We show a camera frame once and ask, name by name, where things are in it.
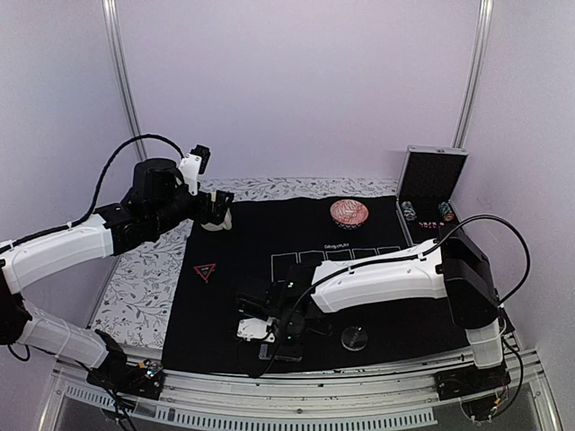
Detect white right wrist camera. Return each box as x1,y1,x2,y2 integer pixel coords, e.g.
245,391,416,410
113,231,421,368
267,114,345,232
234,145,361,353
236,317,276,343

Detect aluminium poker chip case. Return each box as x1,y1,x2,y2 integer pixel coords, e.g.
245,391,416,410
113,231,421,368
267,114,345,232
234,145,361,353
396,145,468,244

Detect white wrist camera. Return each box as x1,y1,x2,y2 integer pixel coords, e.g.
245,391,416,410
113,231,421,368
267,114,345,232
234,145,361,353
178,145,211,196
236,317,276,343

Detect left aluminium frame post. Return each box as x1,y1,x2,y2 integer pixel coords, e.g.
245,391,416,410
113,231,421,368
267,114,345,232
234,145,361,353
102,0,141,136

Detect right aluminium frame post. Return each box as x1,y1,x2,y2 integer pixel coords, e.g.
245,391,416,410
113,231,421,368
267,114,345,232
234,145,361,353
452,0,494,149

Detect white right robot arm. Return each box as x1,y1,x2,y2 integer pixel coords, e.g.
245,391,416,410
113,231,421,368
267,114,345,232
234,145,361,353
236,215,518,391

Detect poker chips in case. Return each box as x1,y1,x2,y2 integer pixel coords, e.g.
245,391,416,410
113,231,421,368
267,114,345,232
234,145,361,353
401,201,417,222

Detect black poker mat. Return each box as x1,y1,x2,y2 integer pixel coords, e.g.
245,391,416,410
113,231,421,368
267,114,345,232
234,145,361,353
162,197,470,374

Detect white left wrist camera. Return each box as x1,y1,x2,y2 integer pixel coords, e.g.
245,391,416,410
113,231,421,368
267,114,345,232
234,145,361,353
178,145,211,196

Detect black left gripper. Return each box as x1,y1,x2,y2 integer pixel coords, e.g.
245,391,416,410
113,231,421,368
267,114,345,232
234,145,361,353
150,189,234,234

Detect red patterned bowl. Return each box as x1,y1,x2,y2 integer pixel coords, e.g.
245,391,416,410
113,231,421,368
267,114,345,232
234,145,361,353
330,198,369,230

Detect aluminium frame post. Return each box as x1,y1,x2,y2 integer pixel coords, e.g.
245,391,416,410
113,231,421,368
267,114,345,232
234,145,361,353
102,0,141,136
452,0,494,149

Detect aluminium front rail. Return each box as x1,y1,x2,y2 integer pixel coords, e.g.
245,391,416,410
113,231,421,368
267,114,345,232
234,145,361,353
40,346,568,430

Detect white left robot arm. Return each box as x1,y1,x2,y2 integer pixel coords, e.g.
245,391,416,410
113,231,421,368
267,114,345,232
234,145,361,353
1,145,234,390

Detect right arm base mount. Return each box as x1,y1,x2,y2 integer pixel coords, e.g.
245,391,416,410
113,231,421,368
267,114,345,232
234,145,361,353
433,361,511,422

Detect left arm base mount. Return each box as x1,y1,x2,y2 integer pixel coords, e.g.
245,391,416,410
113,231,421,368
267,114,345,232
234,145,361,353
86,330,164,400

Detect black round dealer button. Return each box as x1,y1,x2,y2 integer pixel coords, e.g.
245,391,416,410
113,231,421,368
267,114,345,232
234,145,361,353
341,326,368,352

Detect white ribbed ceramic mug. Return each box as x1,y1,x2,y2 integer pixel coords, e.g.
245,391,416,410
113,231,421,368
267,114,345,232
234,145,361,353
199,210,234,233

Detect triangular all in token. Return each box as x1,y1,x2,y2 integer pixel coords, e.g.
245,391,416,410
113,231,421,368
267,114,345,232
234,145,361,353
193,263,217,284

